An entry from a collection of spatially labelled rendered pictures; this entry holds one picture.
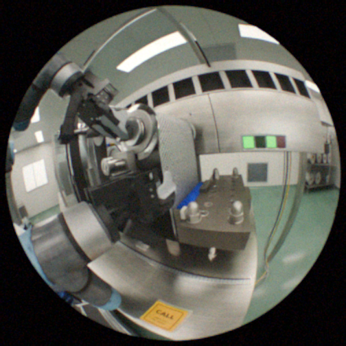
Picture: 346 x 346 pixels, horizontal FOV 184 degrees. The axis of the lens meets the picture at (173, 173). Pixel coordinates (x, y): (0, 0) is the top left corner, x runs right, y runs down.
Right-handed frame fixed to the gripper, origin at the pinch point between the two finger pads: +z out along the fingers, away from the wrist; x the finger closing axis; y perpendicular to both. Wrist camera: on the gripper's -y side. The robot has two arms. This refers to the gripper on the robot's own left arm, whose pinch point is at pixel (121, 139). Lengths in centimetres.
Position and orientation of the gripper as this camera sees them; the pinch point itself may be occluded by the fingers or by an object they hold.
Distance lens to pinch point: 28.6
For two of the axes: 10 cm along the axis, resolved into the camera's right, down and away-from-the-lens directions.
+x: -8.7, 0.3, 5.0
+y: 1.9, -9.1, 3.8
